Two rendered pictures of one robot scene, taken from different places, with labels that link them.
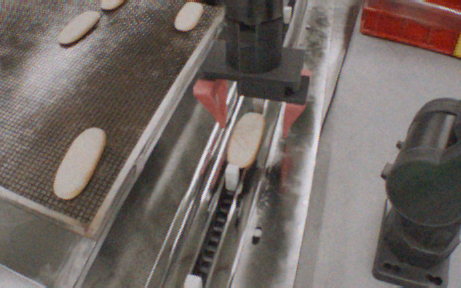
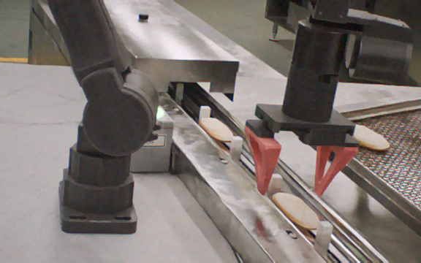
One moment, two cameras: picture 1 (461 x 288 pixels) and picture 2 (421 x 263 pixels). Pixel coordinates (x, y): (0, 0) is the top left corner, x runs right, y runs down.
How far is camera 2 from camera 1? 122 cm
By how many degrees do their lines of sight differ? 109
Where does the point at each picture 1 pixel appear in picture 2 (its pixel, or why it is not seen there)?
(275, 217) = (220, 168)
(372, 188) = (154, 236)
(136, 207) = (327, 194)
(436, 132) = (138, 79)
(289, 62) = (277, 113)
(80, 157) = (362, 131)
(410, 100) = not seen: outside the picture
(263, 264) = (206, 153)
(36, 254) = not seen: hidden behind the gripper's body
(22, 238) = not seen: hidden behind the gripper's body
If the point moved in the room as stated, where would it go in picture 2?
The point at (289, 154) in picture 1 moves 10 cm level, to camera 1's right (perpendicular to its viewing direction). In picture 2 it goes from (245, 196) to (174, 208)
